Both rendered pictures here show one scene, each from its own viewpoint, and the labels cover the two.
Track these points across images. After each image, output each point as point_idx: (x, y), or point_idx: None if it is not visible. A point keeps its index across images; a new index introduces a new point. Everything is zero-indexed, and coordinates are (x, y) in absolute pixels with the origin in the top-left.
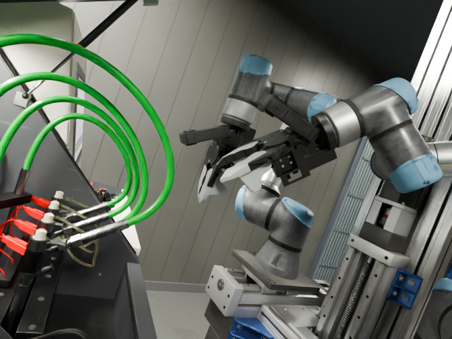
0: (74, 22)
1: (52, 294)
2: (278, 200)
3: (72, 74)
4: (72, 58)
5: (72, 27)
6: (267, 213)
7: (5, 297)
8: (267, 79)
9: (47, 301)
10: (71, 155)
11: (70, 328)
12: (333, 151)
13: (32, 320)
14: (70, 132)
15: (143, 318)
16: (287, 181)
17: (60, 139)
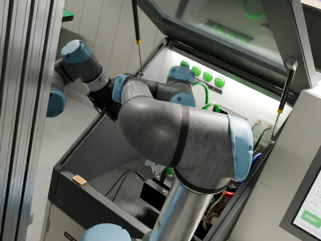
0: (305, 98)
1: (165, 195)
2: (132, 239)
3: (286, 132)
4: (291, 121)
5: (297, 100)
6: None
7: (170, 186)
8: (166, 79)
9: (161, 191)
10: (282, 203)
11: (133, 170)
12: (89, 92)
13: (152, 183)
14: (271, 172)
15: (132, 219)
16: (101, 112)
17: (257, 169)
